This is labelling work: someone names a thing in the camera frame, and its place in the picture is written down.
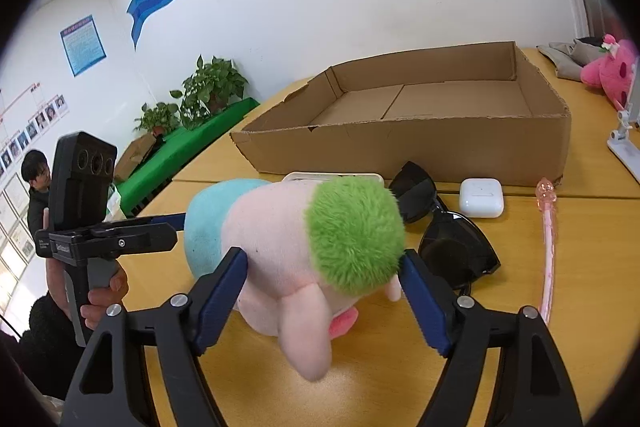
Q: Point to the pink plush toy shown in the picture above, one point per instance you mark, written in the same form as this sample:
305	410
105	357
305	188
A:
612	72

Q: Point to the person's left hand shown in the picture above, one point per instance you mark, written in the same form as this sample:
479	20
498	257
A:
102	304

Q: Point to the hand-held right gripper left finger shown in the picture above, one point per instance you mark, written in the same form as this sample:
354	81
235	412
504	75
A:
222	302

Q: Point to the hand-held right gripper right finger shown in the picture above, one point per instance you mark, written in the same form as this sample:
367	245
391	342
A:
422	302

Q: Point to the large potted plant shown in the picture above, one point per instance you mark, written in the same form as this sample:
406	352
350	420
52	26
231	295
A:
212	84

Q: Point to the white phone case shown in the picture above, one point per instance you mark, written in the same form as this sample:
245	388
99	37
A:
305	177

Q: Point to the blue wall notice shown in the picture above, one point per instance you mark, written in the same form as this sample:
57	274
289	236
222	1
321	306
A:
82	46

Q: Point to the green-haired plush toy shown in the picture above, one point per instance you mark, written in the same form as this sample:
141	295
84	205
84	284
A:
280	247

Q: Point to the white phone stand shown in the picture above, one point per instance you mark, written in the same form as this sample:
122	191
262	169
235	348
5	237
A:
622	142

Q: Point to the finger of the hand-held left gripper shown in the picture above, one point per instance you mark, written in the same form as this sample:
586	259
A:
145	238
170	219

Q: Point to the grey cloth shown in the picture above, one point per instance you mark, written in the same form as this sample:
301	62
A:
565	59

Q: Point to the wall photo chart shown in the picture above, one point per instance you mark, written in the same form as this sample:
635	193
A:
35	124

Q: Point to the white earbuds case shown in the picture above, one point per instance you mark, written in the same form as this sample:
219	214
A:
481	199

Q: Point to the black cloth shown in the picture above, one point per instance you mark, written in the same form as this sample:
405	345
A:
590	41

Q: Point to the person's left forearm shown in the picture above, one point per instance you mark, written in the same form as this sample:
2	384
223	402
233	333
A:
47	347

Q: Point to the small potted plant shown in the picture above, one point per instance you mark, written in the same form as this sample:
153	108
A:
157	117

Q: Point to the pink plastic wand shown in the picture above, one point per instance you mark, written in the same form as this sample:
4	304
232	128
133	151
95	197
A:
549	237

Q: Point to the shallow cardboard box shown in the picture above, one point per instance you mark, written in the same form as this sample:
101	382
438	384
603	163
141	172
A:
450	102

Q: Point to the framed wall certificates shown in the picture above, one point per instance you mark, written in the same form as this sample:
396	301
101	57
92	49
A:
14	232

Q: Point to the small cardboard box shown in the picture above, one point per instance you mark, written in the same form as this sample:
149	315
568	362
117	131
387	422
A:
131	157

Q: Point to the green covered table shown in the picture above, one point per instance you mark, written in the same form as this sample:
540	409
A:
170	162

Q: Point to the black sunglasses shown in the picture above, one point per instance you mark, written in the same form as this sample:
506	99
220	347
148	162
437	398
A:
450	252

